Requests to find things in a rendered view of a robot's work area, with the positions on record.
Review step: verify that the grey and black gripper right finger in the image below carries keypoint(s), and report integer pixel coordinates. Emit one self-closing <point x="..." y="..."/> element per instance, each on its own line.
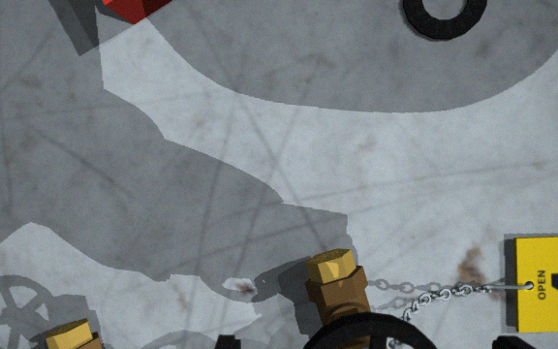
<point x="510" y="342"/>

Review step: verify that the dark red rectangular block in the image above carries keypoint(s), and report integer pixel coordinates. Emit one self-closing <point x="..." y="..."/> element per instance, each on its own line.
<point x="135" y="10"/>

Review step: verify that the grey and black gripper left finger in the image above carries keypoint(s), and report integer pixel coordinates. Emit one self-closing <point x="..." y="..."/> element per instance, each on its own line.
<point x="227" y="341"/>

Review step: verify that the yellow tag on silver chain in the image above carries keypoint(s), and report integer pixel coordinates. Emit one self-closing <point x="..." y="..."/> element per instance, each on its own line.
<point x="536" y="303"/>

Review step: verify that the black flat ring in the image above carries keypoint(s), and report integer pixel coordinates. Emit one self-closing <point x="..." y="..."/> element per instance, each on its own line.
<point x="444" y="29"/>

